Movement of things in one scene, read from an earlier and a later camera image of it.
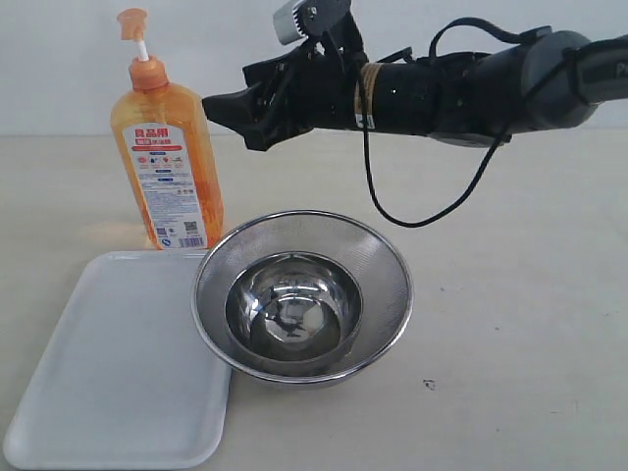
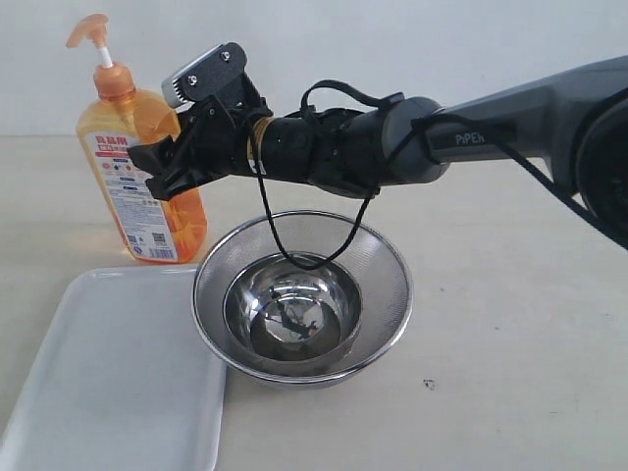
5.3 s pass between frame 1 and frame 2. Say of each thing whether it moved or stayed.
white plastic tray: stayed
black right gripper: moved
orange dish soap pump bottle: moved
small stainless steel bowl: stayed
